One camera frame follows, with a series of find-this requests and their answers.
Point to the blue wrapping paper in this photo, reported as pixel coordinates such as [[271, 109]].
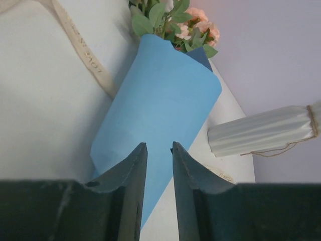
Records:
[[165, 97]]

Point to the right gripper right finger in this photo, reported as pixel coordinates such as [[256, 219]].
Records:
[[211, 208]]

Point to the white ribbed ceramic vase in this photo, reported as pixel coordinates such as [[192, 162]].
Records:
[[273, 131]]

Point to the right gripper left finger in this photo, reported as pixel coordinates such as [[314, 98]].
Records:
[[106, 208]]

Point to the cream printed ribbon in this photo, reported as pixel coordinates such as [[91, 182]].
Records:
[[91, 62]]

